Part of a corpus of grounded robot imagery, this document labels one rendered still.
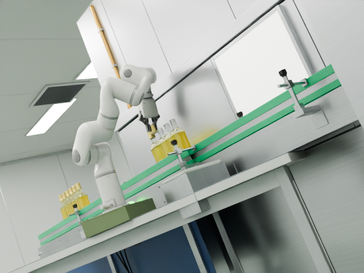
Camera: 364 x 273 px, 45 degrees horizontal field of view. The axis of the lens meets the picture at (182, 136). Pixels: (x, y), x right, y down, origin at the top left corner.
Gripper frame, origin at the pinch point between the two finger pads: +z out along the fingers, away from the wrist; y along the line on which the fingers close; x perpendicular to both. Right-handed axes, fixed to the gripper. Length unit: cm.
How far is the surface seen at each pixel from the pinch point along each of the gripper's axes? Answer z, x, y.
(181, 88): -16.9, 14.9, -12.6
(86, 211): 41, -61, 14
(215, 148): 15.0, 45.3, 2.7
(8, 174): 19, -586, -132
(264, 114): 5, 74, 2
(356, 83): 1, 121, 20
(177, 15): -53, 20, -15
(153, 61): -36.0, -6.3, -15.1
